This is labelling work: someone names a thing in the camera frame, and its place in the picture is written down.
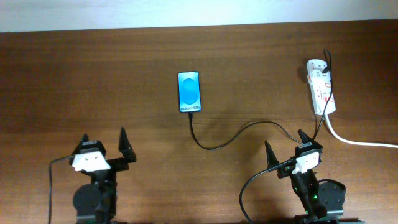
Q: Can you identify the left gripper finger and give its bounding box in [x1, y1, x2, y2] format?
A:
[74, 134, 89, 154]
[118, 127, 137, 163]

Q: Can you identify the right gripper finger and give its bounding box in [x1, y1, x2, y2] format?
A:
[264, 141, 279, 169]
[298, 129, 320, 146]

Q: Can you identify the blue Galaxy smartphone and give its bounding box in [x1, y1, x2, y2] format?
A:
[177, 71, 201, 113]

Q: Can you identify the black charging cable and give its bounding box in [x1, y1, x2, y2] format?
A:
[187, 49, 334, 151]

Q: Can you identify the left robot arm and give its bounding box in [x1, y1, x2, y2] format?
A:
[69, 128, 137, 223]

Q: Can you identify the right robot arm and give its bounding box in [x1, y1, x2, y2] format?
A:
[264, 129, 363, 224]

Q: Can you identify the white USB charger plug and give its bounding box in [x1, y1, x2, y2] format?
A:
[307, 70, 330, 85]

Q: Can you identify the white power strip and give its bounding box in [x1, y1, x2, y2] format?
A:
[307, 59, 336, 116]

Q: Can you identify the white power strip cord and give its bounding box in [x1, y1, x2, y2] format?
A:
[323, 114, 398, 149]

